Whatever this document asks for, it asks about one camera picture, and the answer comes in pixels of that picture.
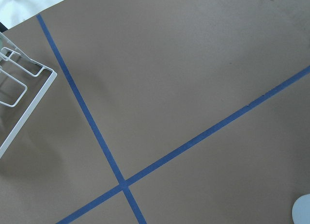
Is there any light blue plastic cup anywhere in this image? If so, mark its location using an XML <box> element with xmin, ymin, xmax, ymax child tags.
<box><xmin>292</xmin><ymin>194</ymin><xmax>310</xmax><ymax>224</ymax></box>

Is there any white wire cup rack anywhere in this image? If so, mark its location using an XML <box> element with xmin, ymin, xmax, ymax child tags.
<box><xmin>0</xmin><ymin>33</ymin><xmax>57</xmax><ymax>156</ymax></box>

